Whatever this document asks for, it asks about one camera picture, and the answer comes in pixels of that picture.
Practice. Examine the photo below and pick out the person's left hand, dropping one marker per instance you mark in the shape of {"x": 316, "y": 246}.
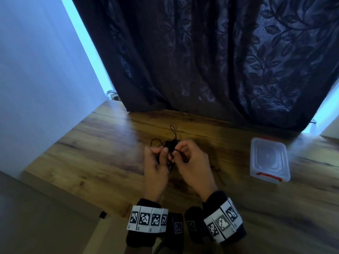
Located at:
{"x": 156, "y": 174}

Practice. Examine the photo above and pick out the person's right hand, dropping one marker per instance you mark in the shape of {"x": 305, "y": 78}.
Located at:
{"x": 196, "y": 169}

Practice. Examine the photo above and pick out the person's left forearm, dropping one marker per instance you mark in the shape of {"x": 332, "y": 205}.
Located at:
{"x": 139, "y": 249}

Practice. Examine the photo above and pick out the left wristband with marker tags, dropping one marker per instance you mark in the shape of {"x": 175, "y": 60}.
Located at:
{"x": 147, "y": 219}

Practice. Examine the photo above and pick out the wristband with marker tags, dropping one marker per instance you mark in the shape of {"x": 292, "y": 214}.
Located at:
{"x": 225, "y": 219}
{"x": 147, "y": 219}

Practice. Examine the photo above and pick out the right wristband with marker tags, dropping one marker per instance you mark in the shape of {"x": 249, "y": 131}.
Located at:
{"x": 225, "y": 219}

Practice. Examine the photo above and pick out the small black desk fitting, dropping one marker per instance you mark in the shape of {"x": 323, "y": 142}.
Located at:
{"x": 102, "y": 215}

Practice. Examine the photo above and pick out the dark leaf-patterned curtain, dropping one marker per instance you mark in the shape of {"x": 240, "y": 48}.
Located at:
{"x": 212, "y": 58}

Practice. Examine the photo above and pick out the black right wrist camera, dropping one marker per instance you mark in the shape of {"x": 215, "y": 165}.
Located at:
{"x": 194, "y": 224}

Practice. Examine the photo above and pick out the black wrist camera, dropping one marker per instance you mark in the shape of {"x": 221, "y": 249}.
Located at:
{"x": 176, "y": 230}
{"x": 194, "y": 224}

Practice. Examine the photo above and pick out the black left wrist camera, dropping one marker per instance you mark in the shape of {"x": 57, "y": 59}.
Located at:
{"x": 176, "y": 230}

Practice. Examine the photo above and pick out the white window frame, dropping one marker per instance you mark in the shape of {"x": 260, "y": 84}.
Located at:
{"x": 87, "y": 50}

